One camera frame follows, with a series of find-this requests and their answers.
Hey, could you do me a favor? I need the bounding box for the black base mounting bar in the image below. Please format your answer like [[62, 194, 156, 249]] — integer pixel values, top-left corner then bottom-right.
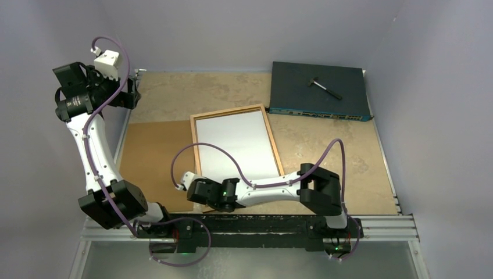
[[136, 213, 364, 253]]

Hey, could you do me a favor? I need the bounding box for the glossy photo print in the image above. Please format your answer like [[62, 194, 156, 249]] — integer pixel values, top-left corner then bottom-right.
[[195, 109, 280, 182]]

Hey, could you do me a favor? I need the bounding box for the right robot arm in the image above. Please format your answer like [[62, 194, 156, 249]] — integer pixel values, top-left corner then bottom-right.
[[181, 163, 349, 237]]

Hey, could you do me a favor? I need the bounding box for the brown backing board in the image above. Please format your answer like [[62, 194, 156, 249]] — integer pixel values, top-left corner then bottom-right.
[[120, 120, 194, 213]]

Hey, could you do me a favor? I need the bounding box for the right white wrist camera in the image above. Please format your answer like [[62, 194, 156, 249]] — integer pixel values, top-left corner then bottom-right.
[[175, 171, 202, 191]]

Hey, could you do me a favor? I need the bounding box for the small black hammer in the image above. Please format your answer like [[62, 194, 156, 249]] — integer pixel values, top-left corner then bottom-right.
[[308, 77, 342, 101]]

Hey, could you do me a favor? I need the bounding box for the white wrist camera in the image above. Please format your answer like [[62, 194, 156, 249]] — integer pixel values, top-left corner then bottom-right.
[[175, 171, 202, 191], [91, 46, 122, 81]]

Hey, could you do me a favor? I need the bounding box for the aluminium rail frame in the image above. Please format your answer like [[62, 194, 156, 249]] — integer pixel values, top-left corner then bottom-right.
[[69, 72, 429, 278]]

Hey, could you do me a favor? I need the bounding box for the orange wooden picture frame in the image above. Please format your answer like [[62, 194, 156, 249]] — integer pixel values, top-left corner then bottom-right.
[[189, 103, 286, 213]]

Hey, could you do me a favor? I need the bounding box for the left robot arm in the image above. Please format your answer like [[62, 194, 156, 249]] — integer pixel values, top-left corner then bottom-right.
[[53, 62, 173, 238]]

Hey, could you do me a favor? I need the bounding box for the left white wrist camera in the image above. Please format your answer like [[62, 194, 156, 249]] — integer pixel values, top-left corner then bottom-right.
[[91, 46, 122, 81]]

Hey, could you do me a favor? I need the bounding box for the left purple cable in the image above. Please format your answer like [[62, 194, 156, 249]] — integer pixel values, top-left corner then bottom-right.
[[83, 36, 212, 269]]

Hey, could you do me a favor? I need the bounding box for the dark network switch box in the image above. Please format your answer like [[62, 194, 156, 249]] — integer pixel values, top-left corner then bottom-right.
[[268, 62, 374, 122]]

